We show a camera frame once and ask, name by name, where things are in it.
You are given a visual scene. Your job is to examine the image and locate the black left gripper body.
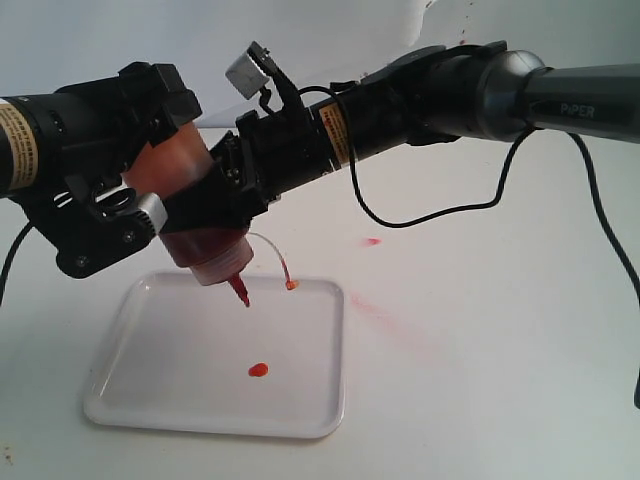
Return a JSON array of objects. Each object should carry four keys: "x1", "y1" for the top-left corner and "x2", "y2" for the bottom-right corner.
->
[{"x1": 19, "y1": 79, "x2": 174, "y2": 280}]

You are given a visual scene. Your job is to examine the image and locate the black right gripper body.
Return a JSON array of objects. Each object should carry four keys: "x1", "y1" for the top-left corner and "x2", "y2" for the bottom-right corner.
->
[{"x1": 221, "y1": 111, "x2": 335, "y2": 220}]

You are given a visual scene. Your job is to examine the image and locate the red sauce squeeze bottle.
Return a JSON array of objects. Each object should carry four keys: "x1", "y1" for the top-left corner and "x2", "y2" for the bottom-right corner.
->
[{"x1": 123, "y1": 122, "x2": 269, "y2": 306}]

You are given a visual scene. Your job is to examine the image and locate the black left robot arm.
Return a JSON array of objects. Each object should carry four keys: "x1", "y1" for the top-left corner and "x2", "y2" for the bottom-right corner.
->
[{"x1": 1, "y1": 62, "x2": 202, "y2": 279}]

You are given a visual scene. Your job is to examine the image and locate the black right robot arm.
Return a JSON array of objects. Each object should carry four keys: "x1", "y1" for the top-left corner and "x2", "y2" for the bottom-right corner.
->
[{"x1": 164, "y1": 41, "x2": 639, "y2": 233}]

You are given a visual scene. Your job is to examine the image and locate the red sauce drops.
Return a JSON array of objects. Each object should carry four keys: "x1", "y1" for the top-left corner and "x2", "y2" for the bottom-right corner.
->
[{"x1": 248, "y1": 362, "x2": 269, "y2": 378}]

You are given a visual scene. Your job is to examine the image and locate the white rectangular plastic tray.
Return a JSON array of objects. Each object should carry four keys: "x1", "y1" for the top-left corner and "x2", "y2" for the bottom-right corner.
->
[{"x1": 83, "y1": 272, "x2": 345, "y2": 439}]

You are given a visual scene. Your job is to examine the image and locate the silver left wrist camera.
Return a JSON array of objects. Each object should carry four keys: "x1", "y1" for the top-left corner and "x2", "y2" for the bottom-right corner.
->
[{"x1": 134, "y1": 192, "x2": 168, "y2": 236}]

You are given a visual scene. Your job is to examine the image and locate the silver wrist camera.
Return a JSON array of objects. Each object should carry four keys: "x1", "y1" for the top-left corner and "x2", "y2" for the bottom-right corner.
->
[
  {"x1": 225, "y1": 41, "x2": 269, "y2": 100},
  {"x1": 134, "y1": 192, "x2": 168, "y2": 236}
]

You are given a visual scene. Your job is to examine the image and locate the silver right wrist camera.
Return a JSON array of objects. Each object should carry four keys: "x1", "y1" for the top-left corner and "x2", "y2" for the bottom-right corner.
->
[{"x1": 225, "y1": 41, "x2": 269, "y2": 100}]

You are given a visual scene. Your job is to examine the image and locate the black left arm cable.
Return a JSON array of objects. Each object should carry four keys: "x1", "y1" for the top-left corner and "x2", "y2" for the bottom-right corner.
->
[{"x1": 0, "y1": 222, "x2": 34, "y2": 306}]

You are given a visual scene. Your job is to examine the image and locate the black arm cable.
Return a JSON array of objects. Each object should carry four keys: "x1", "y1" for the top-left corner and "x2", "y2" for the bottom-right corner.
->
[
  {"x1": 0, "y1": 222, "x2": 34, "y2": 306},
  {"x1": 257, "y1": 74, "x2": 640, "y2": 409}
]

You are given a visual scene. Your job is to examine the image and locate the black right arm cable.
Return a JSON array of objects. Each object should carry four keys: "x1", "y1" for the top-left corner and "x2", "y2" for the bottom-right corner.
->
[{"x1": 257, "y1": 74, "x2": 640, "y2": 409}]

